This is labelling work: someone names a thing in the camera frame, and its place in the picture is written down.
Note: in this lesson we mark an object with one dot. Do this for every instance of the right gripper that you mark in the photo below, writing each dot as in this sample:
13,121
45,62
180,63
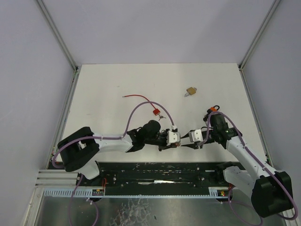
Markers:
203,142

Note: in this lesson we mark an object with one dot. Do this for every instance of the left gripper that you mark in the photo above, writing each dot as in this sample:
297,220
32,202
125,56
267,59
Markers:
164,143

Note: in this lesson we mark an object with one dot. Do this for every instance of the small red cable padlock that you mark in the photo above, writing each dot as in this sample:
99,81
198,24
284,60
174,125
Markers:
178,144

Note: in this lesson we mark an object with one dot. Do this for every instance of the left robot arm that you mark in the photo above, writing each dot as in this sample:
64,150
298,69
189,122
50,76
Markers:
79,149

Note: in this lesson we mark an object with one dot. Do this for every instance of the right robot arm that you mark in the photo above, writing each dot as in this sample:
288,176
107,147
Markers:
269,190

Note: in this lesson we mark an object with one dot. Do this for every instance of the black-headed keys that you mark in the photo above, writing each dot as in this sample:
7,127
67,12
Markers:
205,119

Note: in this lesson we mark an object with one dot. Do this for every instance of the orange black padlock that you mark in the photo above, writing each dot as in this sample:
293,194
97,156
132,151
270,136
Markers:
213,109

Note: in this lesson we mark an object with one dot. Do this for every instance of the brass padlock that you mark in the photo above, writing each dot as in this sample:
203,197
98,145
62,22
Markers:
190,91

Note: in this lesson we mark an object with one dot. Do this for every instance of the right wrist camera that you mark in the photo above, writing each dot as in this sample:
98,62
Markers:
195,136

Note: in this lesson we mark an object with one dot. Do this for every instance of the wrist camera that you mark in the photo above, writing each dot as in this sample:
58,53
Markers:
195,136
173,136

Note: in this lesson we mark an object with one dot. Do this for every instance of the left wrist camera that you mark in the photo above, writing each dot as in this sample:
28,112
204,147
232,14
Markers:
173,136

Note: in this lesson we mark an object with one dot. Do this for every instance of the red cable padlock on table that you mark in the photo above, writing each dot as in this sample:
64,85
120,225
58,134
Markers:
156,111

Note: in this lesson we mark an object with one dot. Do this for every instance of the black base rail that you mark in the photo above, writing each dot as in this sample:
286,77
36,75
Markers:
153,180

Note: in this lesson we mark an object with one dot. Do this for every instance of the white slotted cable duct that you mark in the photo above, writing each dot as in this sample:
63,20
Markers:
80,192

